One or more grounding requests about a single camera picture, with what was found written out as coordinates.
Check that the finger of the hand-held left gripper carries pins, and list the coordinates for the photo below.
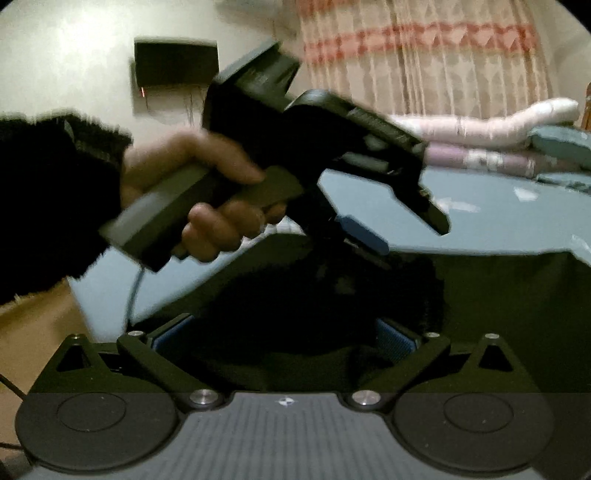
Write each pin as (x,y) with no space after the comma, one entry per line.
(427,212)
(364,233)

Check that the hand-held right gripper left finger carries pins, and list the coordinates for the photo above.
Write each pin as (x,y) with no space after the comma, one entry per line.
(173,333)

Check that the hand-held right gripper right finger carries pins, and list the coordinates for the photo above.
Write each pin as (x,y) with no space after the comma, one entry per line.
(395,340)

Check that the black knit sweater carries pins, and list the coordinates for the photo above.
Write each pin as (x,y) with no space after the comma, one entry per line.
(461,300)

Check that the person's left forearm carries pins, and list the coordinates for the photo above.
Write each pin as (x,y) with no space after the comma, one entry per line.
(55,203)

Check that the blue floral bed sheet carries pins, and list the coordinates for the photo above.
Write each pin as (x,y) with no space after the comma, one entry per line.
(369,198)

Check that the purple floral quilt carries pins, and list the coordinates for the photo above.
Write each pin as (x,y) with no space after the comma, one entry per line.
(480,159)

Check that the pink floral quilt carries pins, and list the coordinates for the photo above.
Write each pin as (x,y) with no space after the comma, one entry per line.
(485,127)

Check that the patterned pink curtain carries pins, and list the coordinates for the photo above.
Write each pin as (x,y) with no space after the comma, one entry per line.
(415,50)

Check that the teal pillow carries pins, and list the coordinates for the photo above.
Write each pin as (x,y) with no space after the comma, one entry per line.
(561,143)
(565,181)

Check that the wooden headboard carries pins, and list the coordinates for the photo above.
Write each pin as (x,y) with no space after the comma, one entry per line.
(587,106)

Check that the wall-mounted television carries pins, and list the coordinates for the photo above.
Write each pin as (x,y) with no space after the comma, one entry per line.
(175,67)

